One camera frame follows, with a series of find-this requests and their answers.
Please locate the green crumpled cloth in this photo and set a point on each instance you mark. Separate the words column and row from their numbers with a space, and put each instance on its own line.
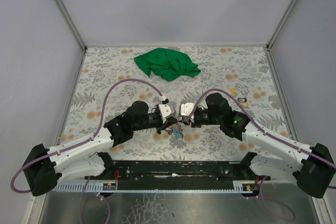
column 169, row 64

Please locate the aluminium corner post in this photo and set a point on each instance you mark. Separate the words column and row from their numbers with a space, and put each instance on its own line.
column 281, row 24
column 70, row 24

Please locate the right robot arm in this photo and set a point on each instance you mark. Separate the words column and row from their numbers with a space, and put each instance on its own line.
column 311, row 168

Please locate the key with black tag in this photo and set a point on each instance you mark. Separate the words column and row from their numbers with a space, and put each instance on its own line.
column 243, row 102

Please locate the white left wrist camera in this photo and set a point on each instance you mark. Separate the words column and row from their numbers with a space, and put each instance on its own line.
column 166, row 109

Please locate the white slotted cable duct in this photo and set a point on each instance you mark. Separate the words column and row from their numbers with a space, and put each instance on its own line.
column 161, row 185

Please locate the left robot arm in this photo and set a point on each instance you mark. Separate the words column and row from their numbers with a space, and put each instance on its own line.
column 45, row 167

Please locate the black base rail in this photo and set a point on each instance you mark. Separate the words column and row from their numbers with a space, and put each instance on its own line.
column 219, row 170

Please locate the aluminium corner post left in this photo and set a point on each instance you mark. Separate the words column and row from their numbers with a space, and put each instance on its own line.
column 70, row 24

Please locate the aluminium corner post right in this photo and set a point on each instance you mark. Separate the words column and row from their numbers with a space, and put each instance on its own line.
column 281, row 24

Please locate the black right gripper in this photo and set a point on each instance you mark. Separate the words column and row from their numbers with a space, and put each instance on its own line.
column 190, row 121

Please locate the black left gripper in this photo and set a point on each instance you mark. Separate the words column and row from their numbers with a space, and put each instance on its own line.
column 161, row 123

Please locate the metal key organizer blue handle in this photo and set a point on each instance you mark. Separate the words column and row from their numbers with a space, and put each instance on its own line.
column 177, row 130

